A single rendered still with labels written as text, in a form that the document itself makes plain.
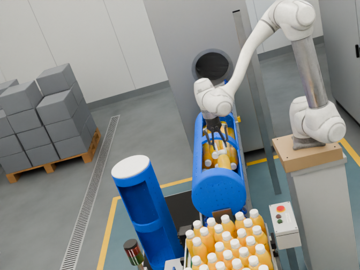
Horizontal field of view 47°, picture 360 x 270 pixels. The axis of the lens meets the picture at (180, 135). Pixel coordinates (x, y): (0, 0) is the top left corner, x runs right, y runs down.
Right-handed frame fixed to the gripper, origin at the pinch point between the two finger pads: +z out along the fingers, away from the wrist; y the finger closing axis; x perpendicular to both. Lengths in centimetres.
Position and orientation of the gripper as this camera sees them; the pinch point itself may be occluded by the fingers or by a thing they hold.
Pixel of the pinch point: (220, 148)
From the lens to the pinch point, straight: 230.6
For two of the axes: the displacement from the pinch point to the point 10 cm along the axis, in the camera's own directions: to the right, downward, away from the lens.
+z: 2.8, 8.6, 4.3
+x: -0.5, 4.6, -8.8
